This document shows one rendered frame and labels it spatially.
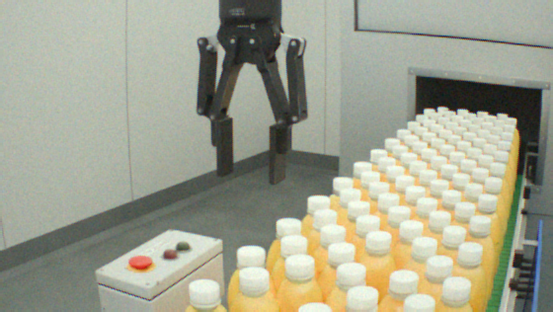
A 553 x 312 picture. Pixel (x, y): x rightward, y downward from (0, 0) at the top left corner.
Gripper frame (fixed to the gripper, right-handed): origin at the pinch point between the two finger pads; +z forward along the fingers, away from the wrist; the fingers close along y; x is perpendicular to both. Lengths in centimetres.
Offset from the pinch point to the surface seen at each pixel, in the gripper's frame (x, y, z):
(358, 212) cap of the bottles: 30.5, 4.7, 16.7
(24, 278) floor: 131, -219, 127
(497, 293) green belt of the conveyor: 48, 31, 37
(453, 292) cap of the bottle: 4.4, 26.3, 16.4
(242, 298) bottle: -2.0, -0.5, 19.0
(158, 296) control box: -6.1, -11.4, 19.7
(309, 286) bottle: 5.3, 5.9, 19.1
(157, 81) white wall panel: 277, -217, 34
